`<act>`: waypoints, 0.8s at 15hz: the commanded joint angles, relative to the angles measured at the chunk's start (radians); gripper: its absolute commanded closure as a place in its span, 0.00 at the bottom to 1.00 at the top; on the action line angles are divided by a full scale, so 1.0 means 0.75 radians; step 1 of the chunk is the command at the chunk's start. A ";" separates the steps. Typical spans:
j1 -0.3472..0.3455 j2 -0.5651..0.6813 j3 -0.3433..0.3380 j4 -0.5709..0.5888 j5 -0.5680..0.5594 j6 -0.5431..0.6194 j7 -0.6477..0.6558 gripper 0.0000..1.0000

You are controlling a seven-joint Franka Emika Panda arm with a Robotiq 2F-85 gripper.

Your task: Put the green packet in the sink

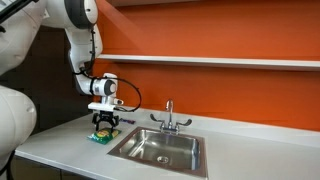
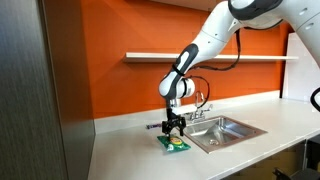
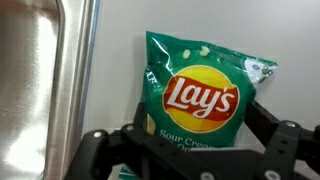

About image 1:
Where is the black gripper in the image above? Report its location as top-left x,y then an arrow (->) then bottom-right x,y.
91,110 -> 120,132

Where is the purple candy bar packet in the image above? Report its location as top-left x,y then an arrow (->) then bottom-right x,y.
118,117 -> 137,125

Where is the stainless steel sink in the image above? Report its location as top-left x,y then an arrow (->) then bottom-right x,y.
107,125 -> 208,179

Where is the dark wood cabinet panel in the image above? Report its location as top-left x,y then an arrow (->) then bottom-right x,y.
0,25 -> 95,135

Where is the dark base cabinet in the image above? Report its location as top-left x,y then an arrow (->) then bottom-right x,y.
9,155 -> 96,180

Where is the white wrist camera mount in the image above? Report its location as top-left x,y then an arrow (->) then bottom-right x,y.
87,97 -> 125,112

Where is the chrome faucet with handles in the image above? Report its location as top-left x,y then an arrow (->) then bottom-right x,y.
149,98 -> 193,136

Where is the long white wall shelf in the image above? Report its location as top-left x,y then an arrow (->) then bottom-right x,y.
96,53 -> 320,72

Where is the white high wall shelf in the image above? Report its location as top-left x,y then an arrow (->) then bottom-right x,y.
106,0 -> 204,7

